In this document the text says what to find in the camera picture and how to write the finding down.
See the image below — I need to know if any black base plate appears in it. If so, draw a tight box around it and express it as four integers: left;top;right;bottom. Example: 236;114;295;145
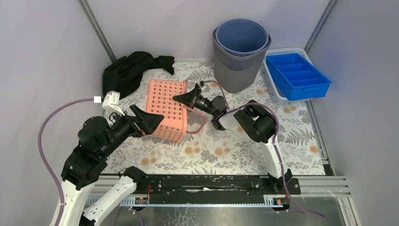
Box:
122;174;301;206

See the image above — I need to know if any pink plastic basket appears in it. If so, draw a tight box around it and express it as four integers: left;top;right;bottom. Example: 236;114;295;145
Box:
145;79;206;143

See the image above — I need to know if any blue inner bucket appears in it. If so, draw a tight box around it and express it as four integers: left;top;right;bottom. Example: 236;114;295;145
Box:
215;19;270;57

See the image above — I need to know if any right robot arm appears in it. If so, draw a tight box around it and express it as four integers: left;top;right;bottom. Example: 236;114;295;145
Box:
173;84;292;194

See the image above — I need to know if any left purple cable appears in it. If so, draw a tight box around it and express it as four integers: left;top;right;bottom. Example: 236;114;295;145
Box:
38;97;104;226

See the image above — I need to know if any white plastic basket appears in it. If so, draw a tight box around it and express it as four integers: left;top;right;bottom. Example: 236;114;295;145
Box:
263;47;313;102

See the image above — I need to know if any floral table mat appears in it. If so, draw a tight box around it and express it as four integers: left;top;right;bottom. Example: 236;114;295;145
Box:
104;62;326;175

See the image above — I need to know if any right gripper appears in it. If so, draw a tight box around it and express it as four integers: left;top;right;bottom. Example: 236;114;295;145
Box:
172;87;217;117

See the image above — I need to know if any grey waste bin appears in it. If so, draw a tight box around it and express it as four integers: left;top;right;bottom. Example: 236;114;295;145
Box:
212;29;271;94

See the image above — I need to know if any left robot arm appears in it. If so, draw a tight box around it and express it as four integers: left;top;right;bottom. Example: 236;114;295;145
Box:
51;105;164;226

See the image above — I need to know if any blue divided plastic tray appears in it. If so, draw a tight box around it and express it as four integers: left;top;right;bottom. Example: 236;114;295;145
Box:
266;53;332;101

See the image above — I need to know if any black cloth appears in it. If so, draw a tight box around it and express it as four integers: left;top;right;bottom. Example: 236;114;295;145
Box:
102;51;175;99

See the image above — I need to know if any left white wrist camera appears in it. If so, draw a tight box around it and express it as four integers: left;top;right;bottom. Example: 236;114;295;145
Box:
93;91;125;116

